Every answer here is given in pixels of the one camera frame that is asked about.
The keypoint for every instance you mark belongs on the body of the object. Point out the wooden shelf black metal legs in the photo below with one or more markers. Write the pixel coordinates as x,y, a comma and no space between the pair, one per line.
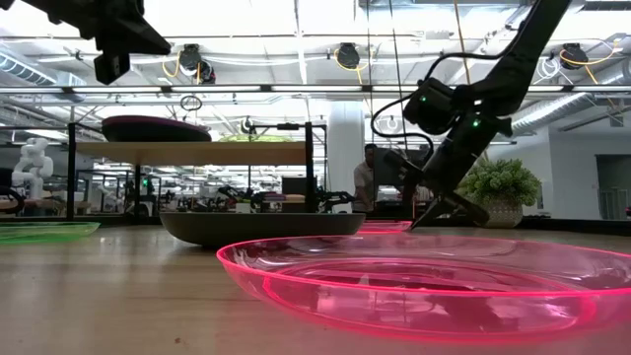
197,153

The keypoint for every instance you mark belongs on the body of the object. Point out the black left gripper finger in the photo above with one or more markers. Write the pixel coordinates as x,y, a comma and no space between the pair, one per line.
145,48
145,32

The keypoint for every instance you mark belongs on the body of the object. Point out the white building column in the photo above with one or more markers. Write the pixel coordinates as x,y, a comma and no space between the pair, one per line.
345,148

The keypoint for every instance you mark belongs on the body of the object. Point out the person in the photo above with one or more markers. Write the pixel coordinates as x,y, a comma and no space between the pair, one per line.
365,185

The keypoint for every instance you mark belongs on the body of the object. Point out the dark grey bowl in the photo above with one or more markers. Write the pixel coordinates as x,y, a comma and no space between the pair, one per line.
261,227

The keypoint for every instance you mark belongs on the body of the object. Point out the dark blue round plate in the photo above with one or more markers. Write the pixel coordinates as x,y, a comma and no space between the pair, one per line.
158,136

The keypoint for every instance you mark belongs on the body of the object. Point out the grey door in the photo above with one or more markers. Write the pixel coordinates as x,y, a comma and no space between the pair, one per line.
613,187

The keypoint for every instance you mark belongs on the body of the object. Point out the green artificial potted plant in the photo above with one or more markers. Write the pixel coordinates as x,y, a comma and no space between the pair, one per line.
508,182

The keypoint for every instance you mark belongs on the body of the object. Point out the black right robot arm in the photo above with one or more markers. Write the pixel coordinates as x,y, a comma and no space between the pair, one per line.
517,59

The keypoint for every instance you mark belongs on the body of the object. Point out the pink transparent plastic plate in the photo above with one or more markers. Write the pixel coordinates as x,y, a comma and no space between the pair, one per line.
345,305
384,227

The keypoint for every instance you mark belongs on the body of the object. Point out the black monitor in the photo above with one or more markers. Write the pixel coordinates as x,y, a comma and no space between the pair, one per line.
394,165

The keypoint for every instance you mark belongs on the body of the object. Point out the white robot figure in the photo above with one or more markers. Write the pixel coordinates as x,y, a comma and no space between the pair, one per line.
32,167

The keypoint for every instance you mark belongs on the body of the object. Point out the grey ventilation duct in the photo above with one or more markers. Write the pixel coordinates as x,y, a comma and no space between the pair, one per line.
24,69
552,111

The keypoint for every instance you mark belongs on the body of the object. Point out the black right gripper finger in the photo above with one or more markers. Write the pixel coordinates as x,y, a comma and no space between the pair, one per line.
470,209
436,211

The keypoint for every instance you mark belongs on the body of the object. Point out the long horizontal light bar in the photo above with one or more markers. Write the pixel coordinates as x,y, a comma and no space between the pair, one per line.
315,89

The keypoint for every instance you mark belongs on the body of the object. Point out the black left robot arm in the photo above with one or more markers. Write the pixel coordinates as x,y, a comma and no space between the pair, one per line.
49,10

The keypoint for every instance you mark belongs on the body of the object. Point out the black background robot arm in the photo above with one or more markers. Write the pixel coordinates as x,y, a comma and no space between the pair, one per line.
335,198

